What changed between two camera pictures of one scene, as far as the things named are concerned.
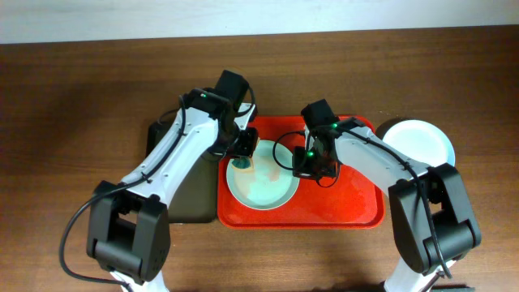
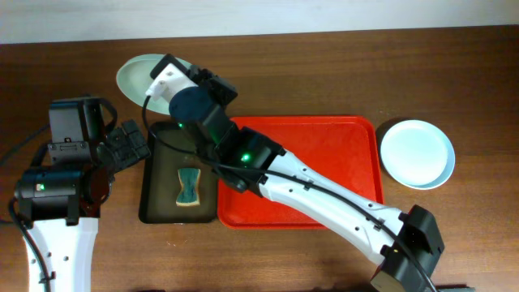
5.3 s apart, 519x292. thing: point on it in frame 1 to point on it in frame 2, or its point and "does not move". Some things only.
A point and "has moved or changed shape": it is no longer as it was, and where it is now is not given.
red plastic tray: (345, 201) does not move
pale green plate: (271, 186) has moved or changed shape
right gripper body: (310, 166) to (219, 89)
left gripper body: (246, 143) to (122, 142)
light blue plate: (422, 139) does not move
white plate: (450, 152) to (415, 152)
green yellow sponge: (243, 165) has moved or changed shape
